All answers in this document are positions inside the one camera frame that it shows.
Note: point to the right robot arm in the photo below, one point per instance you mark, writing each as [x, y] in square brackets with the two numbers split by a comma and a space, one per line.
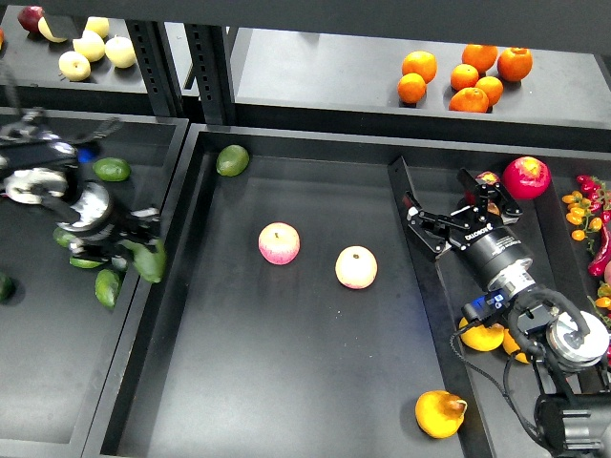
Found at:
[567, 347]

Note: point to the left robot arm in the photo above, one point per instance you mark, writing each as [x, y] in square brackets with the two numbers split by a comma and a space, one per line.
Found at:
[39, 167]

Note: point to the long green avocado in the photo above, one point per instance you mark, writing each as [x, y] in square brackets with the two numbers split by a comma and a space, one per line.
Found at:
[62, 237]

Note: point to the orange front bottom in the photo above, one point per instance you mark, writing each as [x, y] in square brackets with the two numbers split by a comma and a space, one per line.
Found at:
[470, 100]

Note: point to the orange top left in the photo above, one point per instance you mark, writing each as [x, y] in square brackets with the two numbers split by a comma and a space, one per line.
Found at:
[420, 62]

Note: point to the light green avocado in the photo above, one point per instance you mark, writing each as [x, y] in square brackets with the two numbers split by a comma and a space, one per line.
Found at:
[85, 264]

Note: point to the black shelf upright right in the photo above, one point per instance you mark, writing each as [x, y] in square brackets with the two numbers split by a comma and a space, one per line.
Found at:
[209, 48]

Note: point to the green avocado top left tray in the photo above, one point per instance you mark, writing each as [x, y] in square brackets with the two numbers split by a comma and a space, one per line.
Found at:
[112, 169]

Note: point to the pale yellow pear front left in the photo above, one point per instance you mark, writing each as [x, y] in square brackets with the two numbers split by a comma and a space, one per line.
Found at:
[74, 66]

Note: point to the black centre tray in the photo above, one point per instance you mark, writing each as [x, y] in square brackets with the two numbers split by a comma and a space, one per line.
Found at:
[236, 357]

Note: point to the orange right lower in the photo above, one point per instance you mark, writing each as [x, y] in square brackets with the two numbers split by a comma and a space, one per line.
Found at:
[492, 87]

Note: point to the orange top middle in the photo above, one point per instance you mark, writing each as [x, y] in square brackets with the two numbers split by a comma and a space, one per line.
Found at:
[481, 57]

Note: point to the black shelf upright left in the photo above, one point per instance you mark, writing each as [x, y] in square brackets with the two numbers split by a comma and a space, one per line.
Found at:
[147, 42]

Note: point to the cherry tomato vine bunch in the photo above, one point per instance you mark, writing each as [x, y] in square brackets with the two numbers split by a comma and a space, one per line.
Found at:
[587, 207]

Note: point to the dark avocado left edge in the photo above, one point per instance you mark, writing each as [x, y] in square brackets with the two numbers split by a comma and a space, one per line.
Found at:
[6, 286]

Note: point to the orange centre small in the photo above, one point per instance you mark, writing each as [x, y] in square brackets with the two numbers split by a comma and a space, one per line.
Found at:
[464, 76]

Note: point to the green avocado lower cluster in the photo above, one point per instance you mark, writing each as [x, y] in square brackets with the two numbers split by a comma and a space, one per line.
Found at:
[107, 287]

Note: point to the black shelf upright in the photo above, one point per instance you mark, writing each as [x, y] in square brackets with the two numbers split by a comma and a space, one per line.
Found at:
[147, 42]
[209, 48]

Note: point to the orange lower left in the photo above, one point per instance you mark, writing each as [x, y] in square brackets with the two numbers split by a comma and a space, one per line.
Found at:
[411, 88]

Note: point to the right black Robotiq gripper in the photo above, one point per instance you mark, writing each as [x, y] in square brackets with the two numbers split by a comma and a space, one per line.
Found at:
[493, 255]

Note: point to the pale yellow pear behind tag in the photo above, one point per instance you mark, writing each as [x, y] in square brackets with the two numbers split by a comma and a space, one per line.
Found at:
[46, 31]

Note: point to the orange top right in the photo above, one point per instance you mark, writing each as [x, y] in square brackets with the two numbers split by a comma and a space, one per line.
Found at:
[514, 64]

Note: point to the green avocado centre tray corner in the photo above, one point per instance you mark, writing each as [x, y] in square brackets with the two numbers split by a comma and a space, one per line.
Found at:
[232, 161]

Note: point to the orange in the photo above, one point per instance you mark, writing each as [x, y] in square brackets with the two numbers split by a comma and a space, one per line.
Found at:
[411, 88]
[481, 57]
[514, 64]
[470, 100]
[492, 87]
[420, 62]

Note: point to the pink red apple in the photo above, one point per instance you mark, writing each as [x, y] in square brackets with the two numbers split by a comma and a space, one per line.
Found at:
[279, 243]

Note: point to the pale yellow pink apple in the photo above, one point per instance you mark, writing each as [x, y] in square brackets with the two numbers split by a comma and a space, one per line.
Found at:
[356, 267]

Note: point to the large red apple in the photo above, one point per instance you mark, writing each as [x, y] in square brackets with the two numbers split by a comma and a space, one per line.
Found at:
[526, 177]

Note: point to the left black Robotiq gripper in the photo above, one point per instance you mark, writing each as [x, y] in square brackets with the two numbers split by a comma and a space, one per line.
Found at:
[102, 221]

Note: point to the pale yellow pear middle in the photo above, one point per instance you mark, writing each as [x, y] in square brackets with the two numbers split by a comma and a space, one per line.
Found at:
[90, 45]

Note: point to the pale yellow pear right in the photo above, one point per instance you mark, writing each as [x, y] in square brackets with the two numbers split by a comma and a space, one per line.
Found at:
[121, 52]

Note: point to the pale yellow pear back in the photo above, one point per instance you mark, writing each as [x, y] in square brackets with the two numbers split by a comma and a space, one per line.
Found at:
[99, 25]

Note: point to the red chili pepper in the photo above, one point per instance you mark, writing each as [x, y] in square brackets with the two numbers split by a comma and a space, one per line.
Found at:
[598, 264]

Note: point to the black left tray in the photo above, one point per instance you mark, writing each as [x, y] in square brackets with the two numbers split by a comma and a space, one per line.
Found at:
[57, 340]

